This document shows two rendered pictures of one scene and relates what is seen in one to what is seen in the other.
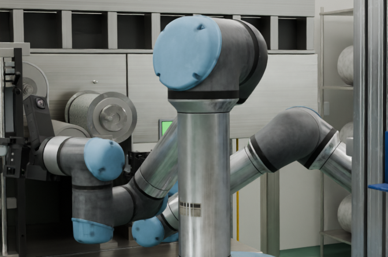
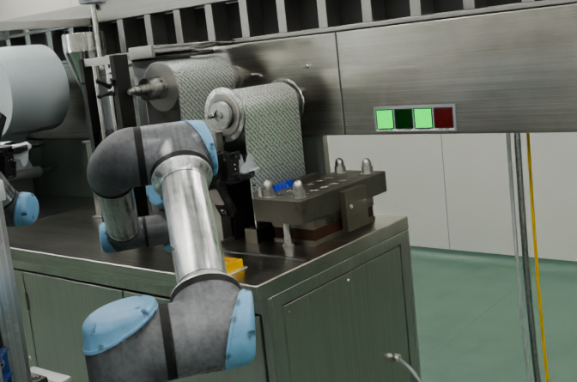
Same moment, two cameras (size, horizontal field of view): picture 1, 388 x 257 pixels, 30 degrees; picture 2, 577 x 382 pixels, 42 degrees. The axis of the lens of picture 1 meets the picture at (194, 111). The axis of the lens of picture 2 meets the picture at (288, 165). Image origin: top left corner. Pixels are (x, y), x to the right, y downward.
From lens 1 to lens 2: 2.08 m
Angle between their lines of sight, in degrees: 63
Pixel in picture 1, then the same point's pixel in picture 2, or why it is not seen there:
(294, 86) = (561, 55)
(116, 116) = (220, 113)
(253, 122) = (496, 112)
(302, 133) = (101, 159)
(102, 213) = not seen: outside the picture
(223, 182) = not seen: outside the picture
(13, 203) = not seen: hidden behind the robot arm
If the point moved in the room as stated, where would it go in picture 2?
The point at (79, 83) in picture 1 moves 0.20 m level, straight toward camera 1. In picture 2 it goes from (294, 69) to (239, 75)
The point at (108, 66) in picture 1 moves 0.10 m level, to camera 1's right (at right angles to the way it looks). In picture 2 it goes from (318, 48) to (337, 46)
